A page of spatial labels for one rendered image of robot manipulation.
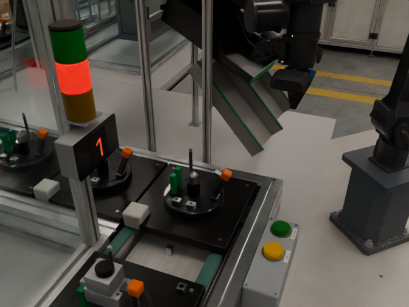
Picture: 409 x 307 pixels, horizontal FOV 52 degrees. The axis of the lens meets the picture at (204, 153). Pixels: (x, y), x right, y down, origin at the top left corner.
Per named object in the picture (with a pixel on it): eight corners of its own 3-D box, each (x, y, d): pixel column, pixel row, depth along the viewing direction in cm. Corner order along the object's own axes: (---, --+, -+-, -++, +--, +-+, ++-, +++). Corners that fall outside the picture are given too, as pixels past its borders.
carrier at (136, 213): (257, 189, 105) (260, 146, 98) (225, 256, 86) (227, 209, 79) (169, 169, 112) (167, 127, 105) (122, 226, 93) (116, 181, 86)
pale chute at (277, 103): (283, 112, 131) (294, 105, 128) (266, 130, 122) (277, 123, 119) (229, 39, 129) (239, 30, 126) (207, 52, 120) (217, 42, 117)
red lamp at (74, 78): (98, 84, 69) (94, 56, 67) (80, 97, 66) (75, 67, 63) (72, 80, 71) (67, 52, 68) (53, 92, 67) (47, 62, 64)
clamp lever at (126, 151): (126, 172, 103) (133, 150, 98) (122, 176, 101) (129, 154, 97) (113, 164, 103) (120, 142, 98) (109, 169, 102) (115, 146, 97)
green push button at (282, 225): (291, 229, 92) (292, 222, 91) (287, 241, 89) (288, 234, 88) (273, 225, 93) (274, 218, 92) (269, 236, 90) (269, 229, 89)
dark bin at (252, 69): (271, 67, 109) (285, 44, 104) (249, 85, 100) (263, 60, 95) (188, 8, 114) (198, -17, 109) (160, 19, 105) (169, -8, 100)
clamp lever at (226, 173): (220, 194, 95) (233, 172, 91) (217, 200, 94) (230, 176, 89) (206, 186, 96) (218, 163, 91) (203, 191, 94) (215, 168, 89)
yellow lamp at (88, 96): (101, 111, 72) (98, 85, 70) (84, 125, 68) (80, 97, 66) (77, 106, 74) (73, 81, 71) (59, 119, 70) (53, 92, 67)
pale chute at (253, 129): (272, 135, 120) (283, 128, 116) (251, 156, 110) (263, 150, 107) (212, 55, 117) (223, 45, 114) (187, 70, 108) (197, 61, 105)
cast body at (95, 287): (133, 292, 69) (129, 262, 65) (120, 313, 66) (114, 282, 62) (90, 277, 72) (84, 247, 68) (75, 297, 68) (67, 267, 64)
